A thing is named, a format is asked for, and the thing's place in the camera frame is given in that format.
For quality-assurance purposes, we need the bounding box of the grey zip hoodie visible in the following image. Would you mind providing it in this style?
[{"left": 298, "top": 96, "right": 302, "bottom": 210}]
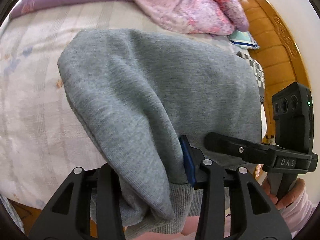
[{"left": 57, "top": 28, "right": 263, "bottom": 240}]

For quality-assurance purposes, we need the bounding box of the person's right hand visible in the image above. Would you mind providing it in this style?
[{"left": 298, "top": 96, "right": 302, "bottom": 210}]
[{"left": 261, "top": 177, "right": 307, "bottom": 208}]

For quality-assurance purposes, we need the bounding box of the purple floral quilt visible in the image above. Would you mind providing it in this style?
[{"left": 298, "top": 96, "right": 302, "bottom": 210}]
[{"left": 10, "top": 0, "right": 250, "bottom": 36}]

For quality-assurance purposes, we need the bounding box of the blue and white pillow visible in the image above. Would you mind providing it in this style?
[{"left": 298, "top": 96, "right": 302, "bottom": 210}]
[{"left": 229, "top": 30, "right": 259, "bottom": 49}]

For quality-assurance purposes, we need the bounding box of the bed with floral sheet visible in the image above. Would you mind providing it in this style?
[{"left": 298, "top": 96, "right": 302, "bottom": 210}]
[{"left": 0, "top": 0, "right": 269, "bottom": 204}]

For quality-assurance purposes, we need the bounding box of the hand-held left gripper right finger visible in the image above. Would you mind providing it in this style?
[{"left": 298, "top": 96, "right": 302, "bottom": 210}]
[{"left": 179, "top": 135, "right": 292, "bottom": 240}]

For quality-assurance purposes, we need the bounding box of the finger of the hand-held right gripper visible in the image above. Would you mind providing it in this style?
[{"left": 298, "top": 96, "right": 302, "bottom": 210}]
[{"left": 204, "top": 132, "right": 278, "bottom": 167}]

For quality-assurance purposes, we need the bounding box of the wooden headboard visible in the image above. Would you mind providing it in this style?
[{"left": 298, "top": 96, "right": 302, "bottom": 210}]
[{"left": 227, "top": 0, "right": 312, "bottom": 145}]

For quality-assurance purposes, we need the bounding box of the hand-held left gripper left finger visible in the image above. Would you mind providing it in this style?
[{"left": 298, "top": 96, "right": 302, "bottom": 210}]
[{"left": 29, "top": 164, "right": 125, "bottom": 240}]

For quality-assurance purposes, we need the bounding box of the folded checkered blanket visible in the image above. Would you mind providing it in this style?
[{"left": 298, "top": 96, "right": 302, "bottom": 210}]
[{"left": 236, "top": 51, "right": 266, "bottom": 104}]

